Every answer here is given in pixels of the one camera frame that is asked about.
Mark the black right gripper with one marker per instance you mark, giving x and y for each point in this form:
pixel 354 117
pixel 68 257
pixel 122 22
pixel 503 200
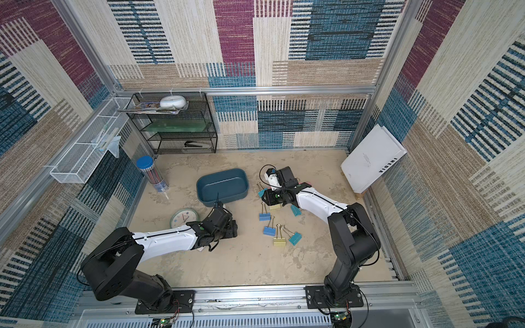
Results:
pixel 271 197

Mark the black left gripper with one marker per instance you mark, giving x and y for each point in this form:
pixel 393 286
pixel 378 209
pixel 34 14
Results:
pixel 232 229

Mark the teal binder clip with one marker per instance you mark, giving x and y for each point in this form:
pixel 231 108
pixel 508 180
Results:
pixel 262 190
pixel 296 211
pixel 293 237

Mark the blue binder clip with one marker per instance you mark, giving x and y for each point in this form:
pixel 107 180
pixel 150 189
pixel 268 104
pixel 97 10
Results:
pixel 264 214
pixel 269 229

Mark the teal plastic storage box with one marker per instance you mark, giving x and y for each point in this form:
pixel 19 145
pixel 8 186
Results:
pixel 226 186

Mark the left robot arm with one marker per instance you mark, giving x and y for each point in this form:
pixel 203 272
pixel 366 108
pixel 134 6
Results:
pixel 112 268

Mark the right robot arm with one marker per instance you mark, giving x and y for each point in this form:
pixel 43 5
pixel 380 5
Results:
pixel 353 236

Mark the black stapler on shelf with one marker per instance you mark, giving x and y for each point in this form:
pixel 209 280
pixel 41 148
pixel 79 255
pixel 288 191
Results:
pixel 197 145

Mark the blue lid pencil tube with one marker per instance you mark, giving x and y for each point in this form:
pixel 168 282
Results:
pixel 147 166

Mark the magazines on top shelf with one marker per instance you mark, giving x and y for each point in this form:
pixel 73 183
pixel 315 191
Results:
pixel 154 108

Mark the white round tape dispenser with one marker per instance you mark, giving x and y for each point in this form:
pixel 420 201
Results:
pixel 173 102

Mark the white item in basket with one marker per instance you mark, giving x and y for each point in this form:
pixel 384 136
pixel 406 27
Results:
pixel 109 142

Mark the green round wall clock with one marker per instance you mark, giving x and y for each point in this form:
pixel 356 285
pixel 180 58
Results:
pixel 183 216

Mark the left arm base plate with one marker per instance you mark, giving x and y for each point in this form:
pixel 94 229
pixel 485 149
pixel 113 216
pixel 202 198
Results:
pixel 175 302

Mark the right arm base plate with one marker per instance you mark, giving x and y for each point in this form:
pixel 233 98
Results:
pixel 323 297

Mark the black wire shelf rack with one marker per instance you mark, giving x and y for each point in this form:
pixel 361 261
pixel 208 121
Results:
pixel 166 134

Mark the white wire wall basket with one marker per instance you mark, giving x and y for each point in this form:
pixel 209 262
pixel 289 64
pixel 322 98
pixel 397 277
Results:
pixel 81 159

